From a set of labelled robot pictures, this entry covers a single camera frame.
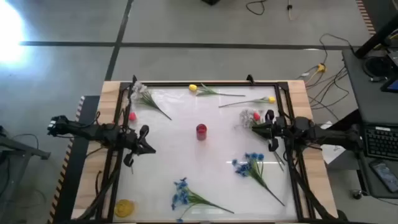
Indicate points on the grey metal stand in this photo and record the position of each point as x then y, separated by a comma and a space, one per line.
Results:
25, 148

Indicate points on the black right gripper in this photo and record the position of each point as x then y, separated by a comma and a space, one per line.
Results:
277, 130

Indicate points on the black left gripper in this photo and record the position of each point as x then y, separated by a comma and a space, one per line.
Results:
136, 145

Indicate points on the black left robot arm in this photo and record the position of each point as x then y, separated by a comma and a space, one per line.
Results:
93, 132

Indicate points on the black metal table frame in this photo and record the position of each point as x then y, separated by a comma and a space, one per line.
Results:
217, 84

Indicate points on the black frame bracket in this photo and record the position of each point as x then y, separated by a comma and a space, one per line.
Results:
134, 79
250, 79

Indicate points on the grey side desk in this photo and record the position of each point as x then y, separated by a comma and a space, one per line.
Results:
367, 102

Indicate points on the black caster wheel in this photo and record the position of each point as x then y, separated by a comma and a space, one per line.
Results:
357, 195

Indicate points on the yellow artificial tulip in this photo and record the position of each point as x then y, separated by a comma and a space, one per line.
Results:
271, 99
192, 87

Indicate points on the red ribbed glass vase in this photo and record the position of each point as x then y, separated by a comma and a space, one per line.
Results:
201, 132

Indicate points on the black tablet screen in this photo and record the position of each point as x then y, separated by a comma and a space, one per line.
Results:
392, 84

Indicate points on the blue artificial flower bunch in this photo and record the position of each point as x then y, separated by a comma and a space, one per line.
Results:
183, 196
245, 168

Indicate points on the red artificial tulip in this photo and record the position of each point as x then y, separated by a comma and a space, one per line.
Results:
132, 116
256, 116

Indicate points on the black smartphone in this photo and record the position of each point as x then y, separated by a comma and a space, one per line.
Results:
385, 175

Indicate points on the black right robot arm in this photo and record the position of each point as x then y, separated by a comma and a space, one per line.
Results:
326, 137

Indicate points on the dark mat with striped edge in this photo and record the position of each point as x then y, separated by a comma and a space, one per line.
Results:
382, 9

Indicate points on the white paper sheet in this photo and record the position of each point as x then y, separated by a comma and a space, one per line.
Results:
334, 154

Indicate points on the black keyboard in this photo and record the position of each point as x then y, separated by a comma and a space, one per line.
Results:
382, 143

